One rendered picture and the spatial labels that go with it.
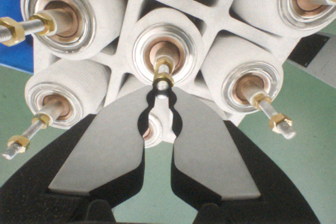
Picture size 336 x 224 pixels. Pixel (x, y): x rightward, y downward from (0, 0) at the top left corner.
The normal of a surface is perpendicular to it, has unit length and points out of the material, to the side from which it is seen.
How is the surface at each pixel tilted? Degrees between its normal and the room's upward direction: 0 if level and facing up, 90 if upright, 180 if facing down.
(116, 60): 0
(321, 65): 90
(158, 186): 0
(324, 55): 90
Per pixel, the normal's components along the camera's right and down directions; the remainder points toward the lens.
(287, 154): 0.00, 0.51
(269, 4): -0.65, 0.54
